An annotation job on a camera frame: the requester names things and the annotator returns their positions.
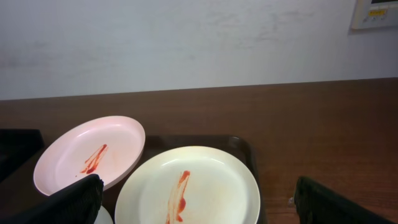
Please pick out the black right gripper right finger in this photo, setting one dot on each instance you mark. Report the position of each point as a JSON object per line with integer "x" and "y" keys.
{"x": 317, "y": 204}

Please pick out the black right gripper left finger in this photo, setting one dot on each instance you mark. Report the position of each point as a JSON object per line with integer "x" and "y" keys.
{"x": 78, "y": 203}

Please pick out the white plate with ketchup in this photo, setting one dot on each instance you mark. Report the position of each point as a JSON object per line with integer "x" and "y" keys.
{"x": 103, "y": 217}

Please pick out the pink plate with ketchup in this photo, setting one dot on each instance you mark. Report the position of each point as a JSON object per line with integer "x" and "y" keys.
{"x": 110, "y": 147}

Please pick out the cream plate with ketchup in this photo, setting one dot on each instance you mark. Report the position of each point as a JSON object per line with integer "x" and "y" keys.
{"x": 192, "y": 184}

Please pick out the brown plastic tray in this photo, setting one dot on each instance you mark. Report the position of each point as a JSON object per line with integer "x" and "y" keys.
{"x": 155, "y": 144}

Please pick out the white wall control panel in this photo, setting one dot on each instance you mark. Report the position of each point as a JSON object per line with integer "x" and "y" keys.
{"x": 369, "y": 14}

